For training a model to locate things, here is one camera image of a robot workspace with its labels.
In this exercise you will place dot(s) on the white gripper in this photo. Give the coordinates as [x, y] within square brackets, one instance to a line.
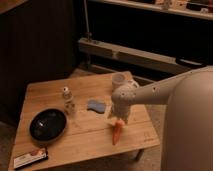
[120, 111]

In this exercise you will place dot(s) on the orange carrot-shaped pepper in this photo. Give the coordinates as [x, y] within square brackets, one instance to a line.
[117, 131]

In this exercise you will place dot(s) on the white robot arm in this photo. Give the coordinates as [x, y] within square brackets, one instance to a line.
[188, 127]

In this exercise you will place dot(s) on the black ceramic bowl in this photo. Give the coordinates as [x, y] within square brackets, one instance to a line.
[47, 125]

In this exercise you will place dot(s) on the blue sponge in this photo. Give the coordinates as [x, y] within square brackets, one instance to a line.
[96, 106]

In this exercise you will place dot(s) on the translucent plastic cup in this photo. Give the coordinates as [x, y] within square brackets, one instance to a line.
[119, 79]

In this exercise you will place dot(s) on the small clear plastic bottle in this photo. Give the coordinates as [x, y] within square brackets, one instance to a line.
[68, 100]

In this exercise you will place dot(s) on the wooden table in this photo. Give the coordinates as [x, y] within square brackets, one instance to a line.
[88, 135]

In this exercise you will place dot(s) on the grey baseboard heater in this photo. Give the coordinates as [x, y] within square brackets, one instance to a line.
[137, 57]

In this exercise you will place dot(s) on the metal pole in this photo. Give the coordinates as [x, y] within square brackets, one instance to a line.
[88, 33]

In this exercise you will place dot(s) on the black and white snack package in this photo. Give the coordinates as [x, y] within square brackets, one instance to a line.
[30, 158]

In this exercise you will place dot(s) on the cluttered wall shelf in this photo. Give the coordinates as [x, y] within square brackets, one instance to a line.
[164, 8]

